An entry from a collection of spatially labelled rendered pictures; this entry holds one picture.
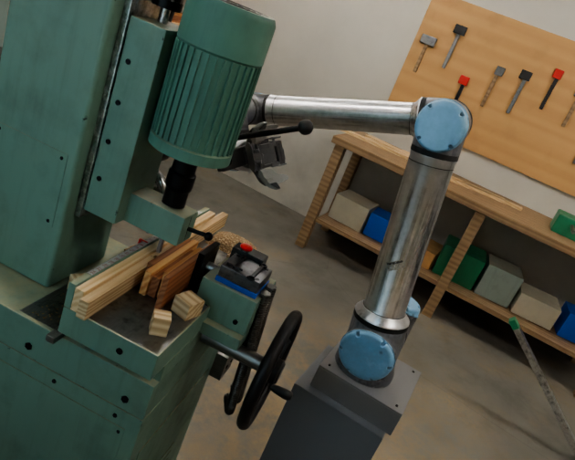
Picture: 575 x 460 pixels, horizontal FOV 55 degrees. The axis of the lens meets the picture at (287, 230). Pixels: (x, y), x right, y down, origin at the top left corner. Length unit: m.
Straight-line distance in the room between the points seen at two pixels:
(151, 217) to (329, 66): 3.44
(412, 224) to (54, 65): 0.86
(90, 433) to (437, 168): 0.96
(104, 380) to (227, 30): 0.72
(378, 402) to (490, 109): 2.91
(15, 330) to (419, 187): 0.94
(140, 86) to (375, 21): 3.43
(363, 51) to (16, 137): 3.46
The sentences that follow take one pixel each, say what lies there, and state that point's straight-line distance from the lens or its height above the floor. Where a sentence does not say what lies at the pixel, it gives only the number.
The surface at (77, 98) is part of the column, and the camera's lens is 1.19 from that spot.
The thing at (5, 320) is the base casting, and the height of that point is 0.77.
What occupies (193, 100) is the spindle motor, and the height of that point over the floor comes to 1.32.
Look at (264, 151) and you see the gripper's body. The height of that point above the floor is 1.21.
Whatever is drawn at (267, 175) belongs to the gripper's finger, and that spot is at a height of 1.17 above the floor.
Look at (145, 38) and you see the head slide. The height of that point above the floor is 1.39.
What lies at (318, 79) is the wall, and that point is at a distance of 4.57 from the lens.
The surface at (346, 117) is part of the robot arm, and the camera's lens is 1.54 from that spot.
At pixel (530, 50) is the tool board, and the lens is 4.25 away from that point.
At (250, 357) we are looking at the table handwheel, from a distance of 1.29.
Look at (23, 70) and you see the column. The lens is 1.26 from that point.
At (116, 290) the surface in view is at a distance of 1.17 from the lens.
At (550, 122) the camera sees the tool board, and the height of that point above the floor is 1.43.
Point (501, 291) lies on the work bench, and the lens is 4.01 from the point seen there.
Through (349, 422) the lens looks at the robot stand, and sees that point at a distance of 1.74.
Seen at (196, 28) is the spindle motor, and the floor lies 1.44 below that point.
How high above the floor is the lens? 1.55
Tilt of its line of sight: 21 degrees down
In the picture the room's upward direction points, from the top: 22 degrees clockwise
